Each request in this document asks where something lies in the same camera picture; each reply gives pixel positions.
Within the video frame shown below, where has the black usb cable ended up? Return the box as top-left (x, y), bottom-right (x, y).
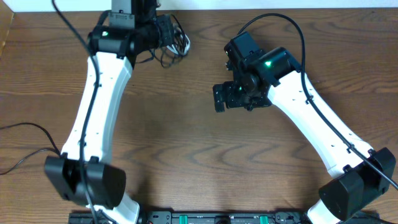
top-left (0, 122), bottom-right (62, 175)

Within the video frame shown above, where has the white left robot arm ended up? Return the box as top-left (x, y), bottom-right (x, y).
top-left (44, 1), bottom-right (174, 223)

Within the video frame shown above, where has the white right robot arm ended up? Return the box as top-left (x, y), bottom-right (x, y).
top-left (213, 32), bottom-right (396, 223)

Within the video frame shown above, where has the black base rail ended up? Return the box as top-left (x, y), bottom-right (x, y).
top-left (68, 210), bottom-right (380, 224)

